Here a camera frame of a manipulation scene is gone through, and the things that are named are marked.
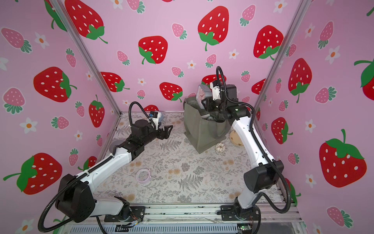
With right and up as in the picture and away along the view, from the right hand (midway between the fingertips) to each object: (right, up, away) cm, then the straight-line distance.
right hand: (202, 101), depth 75 cm
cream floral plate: (+27, -23, +30) cm, 46 cm away
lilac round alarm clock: (-34, -42, +9) cm, 55 cm away
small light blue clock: (-21, -9, -3) cm, 23 cm away
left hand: (-19, -12, +6) cm, 24 cm away
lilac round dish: (-58, -25, +21) cm, 66 cm away
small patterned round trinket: (+14, -28, +23) cm, 38 cm away
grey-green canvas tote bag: (+2, -17, +10) cm, 20 cm away
